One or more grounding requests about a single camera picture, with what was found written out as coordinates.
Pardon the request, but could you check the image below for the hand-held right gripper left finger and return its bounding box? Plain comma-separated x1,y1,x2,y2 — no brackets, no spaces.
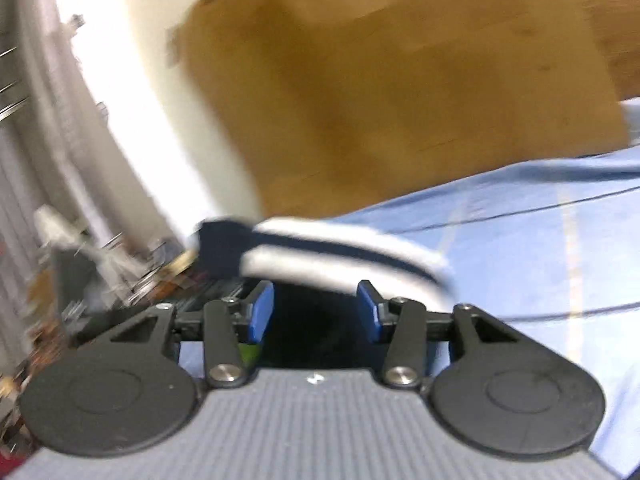
75,281,275,389

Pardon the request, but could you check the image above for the brown wooden headboard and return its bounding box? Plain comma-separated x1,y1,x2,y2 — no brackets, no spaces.
167,0,631,222

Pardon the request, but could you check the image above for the cluttered wooden desk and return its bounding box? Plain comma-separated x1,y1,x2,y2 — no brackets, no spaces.
0,202,206,466

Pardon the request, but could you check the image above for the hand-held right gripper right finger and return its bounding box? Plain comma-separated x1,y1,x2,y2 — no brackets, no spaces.
356,280,541,389

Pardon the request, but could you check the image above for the brown wooden furniture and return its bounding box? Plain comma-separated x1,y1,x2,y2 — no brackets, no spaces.
575,0,640,102

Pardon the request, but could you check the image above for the blue checked bed sheet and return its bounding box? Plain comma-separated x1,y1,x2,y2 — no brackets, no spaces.
179,97,640,480

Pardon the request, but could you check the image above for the navy white-striped garment green lining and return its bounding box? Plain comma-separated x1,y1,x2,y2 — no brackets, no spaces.
197,216,459,370

